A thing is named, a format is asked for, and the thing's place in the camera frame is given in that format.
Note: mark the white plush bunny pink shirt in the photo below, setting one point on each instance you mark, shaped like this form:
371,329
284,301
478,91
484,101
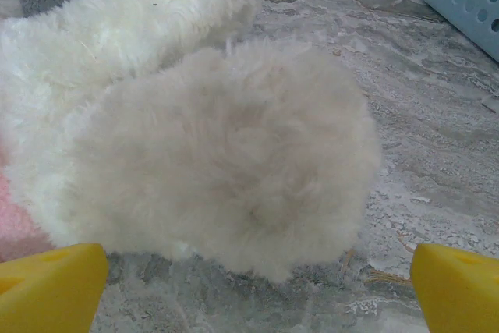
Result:
218,153

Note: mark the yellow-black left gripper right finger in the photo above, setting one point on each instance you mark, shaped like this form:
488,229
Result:
460,294

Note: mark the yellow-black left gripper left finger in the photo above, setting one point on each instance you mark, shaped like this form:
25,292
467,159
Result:
50,290

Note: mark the light blue plastic basket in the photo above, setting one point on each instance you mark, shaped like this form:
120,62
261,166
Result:
468,1

